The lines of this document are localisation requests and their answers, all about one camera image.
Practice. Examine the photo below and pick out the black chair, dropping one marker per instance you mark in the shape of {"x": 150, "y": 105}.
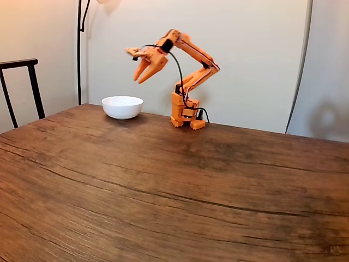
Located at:
{"x": 33, "y": 82}

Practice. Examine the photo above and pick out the orange table clamp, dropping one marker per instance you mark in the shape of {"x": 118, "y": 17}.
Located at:
{"x": 197, "y": 125}

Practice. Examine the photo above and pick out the white bowl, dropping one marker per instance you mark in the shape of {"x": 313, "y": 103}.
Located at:
{"x": 122, "y": 107}

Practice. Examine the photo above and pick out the orange gripper camera mount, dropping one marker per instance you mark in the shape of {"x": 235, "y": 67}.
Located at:
{"x": 135, "y": 51}

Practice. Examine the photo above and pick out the white lamp shade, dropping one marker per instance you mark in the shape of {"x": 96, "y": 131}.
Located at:
{"x": 109, "y": 1}

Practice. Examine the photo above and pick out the black floor lamp stand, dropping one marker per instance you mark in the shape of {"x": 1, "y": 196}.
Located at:
{"x": 79, "y": 54}

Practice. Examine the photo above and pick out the grey curved pole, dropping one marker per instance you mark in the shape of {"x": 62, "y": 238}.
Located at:
{"x": 310, "y": 11}

